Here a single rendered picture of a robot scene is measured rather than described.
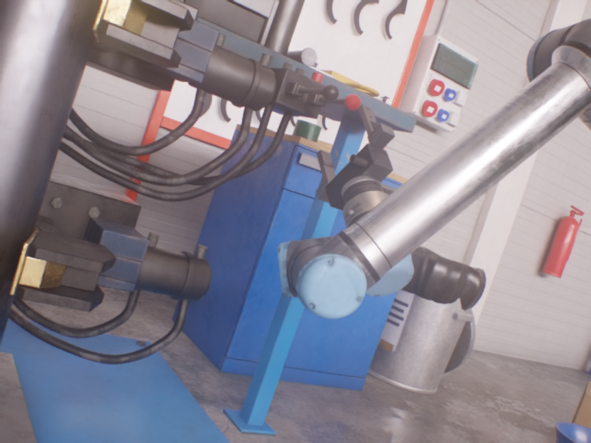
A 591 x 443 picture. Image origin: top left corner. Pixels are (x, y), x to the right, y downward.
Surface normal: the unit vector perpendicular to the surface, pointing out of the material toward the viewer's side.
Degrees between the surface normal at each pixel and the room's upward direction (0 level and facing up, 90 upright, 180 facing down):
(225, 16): 90
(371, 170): 130
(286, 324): 90
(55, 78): 90
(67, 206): 90
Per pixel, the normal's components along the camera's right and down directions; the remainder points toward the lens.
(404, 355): -0.30, 0.01
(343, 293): 0.04, 0.15
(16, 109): 0.45, 0.21
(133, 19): 0.91, 0.33
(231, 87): 0.29, 0.62
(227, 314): -0.82, -0.25
